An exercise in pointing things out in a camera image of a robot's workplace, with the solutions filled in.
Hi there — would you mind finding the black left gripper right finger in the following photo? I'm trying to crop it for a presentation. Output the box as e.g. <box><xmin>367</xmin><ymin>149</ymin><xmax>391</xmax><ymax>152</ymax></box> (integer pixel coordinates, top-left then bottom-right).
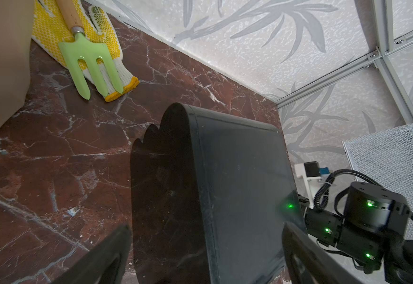
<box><xmin>282</xmin><ymin>222</ymin><xmax>360</xmax><ymax>284</ymax></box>

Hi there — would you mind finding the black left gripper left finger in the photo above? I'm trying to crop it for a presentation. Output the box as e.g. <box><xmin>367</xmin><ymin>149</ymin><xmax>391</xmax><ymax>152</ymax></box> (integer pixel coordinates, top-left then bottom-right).
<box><xmin>53</xmin><ymin>224</ymin><xmax>132</xmax><ymax>284</ymax></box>

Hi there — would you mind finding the black drawer cabinet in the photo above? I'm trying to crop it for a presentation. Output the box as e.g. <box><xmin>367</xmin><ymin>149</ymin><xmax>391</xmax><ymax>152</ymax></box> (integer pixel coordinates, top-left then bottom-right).
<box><xmin>130</xmin><ymin>103</ymin><xmax>305</xmax><ymax>284</ymax></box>

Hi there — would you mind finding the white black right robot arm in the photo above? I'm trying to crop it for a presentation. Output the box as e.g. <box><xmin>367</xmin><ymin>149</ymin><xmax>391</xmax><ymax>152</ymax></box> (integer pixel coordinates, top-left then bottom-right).
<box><xmin>299</xmin><ymin>182</ymin><xmax>413</xmax><ymax>284</ymax></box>

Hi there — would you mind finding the green garden hand fork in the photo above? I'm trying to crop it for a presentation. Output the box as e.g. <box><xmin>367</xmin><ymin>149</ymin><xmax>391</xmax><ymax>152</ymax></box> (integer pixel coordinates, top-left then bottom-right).
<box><xmin>56</xmin><ymin>1</ymin><xmax>124</xmax><ymax>102</ymax></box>

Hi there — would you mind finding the beige flower pot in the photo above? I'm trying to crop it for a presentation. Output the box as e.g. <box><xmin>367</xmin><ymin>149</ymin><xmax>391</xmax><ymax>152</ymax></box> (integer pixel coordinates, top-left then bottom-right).
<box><xmin>0</xmin><ymin>1</ymin><xmax>34</xmax><ymax>127</ymax></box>

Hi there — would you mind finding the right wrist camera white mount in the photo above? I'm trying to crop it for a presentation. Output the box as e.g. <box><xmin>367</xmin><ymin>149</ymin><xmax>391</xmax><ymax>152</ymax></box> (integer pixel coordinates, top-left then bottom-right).
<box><xmin>295</xmin><ymin>162</ymin><xmax>331</xmax><ymax>209</ymax></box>

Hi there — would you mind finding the white wire mesh basket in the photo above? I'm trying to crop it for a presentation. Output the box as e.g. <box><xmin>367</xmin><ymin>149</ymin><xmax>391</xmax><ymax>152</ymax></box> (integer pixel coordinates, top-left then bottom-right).
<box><xmin>342</xmin><ymin>120</ymin><xmax>413</xmax><ymax>247</ymax></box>

